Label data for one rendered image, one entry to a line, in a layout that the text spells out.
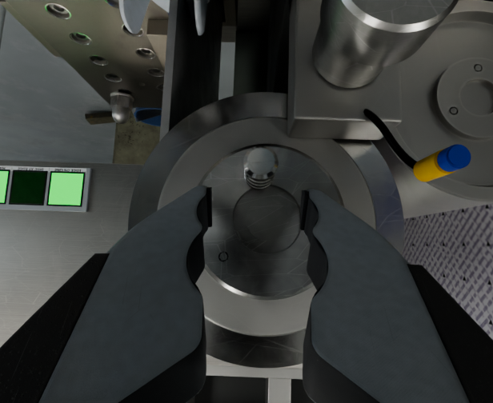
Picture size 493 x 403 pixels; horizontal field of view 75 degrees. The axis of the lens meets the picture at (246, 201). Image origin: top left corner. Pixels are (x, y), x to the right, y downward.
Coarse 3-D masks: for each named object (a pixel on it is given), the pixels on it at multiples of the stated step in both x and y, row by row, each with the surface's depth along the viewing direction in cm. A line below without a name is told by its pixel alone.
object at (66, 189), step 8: (56, 176) 51; (64, 176) 51; (72, 176) 51; (80, 176) 51; (56, 184) 51; (64, 184) 51; (72, 184) 51; (80, 184) 51; (56, 192) 51; (64, 192) 51; (72, 192) 51; (80, 192) 51; (56, 200) 50; (64, 200) 50; (72, 200) 50; (80, 200) 50
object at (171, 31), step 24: (168, 24) 20; (192, 24) 25; (168, 48) 20; (192, 48) 25; (216, 48) 40; (168, 72) 20; (192, 72) 26; (216, 72) 41; (168, 96) 19; (192, 96) 26; (216, 96) 42; (168, 120) 19
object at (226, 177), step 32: (224, 160) 16; (288, 160) 16; (224, 192) 15; (256, 192) 16; (288, 192) 15; (224, 224) 15; (256, 224) 15; (288, 224) 16; (224, 256) 15; (256, 256) 15; (288, 256) 15; (256, 288) 15; (288, 288) 15
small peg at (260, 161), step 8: (248, 152) 13; (256, 152) 13; (264, 152) 13; (272, 152) 13; (248, 160) 13; (256, 160) 13; (264, 160) 13; (272, 160) 13; (248, 168) 13; (256, 168) 13; (264, 168) 13; (272, 168) 13; (248, 176) 13; (256, 176) 13; (264, 176) 13; (272, 176) 13; (248, 184) 15; (256, 184) 14; (264, 184) 14
